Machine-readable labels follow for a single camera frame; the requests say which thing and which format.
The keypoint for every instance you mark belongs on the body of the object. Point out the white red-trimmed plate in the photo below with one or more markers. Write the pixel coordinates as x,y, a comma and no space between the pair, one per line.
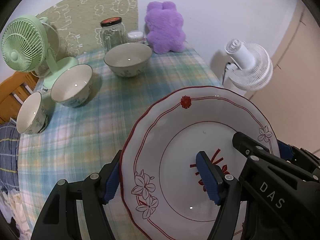
160,185

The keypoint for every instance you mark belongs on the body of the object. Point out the cotton swab container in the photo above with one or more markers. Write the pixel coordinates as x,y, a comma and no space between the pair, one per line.
135,36

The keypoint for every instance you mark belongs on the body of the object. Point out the white floor fan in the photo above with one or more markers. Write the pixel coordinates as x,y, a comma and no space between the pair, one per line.
250,68

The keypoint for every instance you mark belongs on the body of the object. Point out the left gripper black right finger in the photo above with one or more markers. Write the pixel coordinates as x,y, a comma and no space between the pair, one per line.
225,191

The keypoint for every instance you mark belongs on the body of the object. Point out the wooden bed headboard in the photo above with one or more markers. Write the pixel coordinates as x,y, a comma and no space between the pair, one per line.
14,91

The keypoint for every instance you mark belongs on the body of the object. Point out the green desk fan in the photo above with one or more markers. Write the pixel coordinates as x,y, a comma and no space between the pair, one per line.
25,47

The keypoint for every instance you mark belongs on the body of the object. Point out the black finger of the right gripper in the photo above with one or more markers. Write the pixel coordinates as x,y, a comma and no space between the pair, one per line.
298,156
250,148

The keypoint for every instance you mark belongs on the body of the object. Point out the purple plush toy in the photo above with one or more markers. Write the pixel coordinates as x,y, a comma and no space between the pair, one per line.
165,26

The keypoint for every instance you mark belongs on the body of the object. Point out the pile of white clothes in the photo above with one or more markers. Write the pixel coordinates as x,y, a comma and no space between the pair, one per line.
11,207

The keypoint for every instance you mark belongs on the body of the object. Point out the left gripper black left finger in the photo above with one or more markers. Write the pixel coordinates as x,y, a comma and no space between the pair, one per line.
59,217

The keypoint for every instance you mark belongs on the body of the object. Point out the green sheep pattern mat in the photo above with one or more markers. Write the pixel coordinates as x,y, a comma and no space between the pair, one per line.
77,23

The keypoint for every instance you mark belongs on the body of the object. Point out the green floral bowl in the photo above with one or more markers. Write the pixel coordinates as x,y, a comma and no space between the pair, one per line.
32,117
73,87
128,60

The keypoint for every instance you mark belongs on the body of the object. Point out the blue plaid pillow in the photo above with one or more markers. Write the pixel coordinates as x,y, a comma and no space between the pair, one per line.
10,139

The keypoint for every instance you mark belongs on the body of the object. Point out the glass jar with lid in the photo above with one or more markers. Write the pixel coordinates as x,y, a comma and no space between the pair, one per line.
112,33

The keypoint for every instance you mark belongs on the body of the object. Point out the plaid tablecloth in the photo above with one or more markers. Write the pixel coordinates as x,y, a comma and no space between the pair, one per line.
79,141

